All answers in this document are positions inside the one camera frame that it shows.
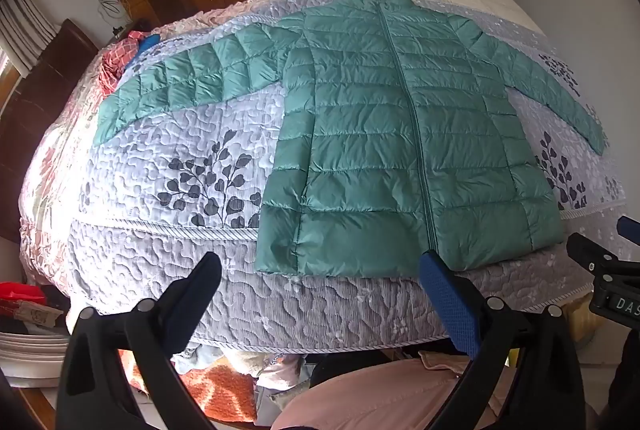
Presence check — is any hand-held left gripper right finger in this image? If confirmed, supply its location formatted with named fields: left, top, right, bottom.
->
left=419, top=250, right=586, bottom=430

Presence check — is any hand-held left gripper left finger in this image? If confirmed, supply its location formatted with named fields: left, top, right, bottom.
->
left=56, top=251, right=223, bottom=430

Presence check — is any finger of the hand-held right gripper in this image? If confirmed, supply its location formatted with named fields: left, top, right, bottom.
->
left=616, top=215, right=640, bottom=239
left=566, top=232, right=640, bottom=283

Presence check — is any green quilted puffer jacket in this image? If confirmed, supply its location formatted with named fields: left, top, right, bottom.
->
left=91, top=0, right=610, bottom=278

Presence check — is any grey leaf-print quilted bedspread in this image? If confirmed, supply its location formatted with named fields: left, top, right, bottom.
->
left=65, top=0, right=628, bottom=356

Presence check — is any orange patterned cloth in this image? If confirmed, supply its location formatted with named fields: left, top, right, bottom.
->
left=120, top=350, right=261, bottom=421

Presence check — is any red box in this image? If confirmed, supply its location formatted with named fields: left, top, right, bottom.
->
left=0, top=281, right=46, bottom=315

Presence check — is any stack of white plates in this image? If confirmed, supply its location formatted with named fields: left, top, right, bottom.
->
left=0, top=330, right=73, bottom=391

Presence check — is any pink floral blanket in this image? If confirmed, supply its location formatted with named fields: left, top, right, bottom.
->
left=17, top=4, right=241, bottom=301

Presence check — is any red checked cloth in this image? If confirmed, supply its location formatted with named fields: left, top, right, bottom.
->
left=96, top=30, right=146, bottom=93

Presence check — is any blue cloth item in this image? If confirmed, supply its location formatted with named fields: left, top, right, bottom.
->
left=125, top=34, right=161, bottom=70

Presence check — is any dark wooden headboard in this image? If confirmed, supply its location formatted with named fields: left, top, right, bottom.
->
left=0, top=18, right=101, bottom=241

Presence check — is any striped curtain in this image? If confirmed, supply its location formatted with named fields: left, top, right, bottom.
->
left=0, top=0, right=58, bottom=75

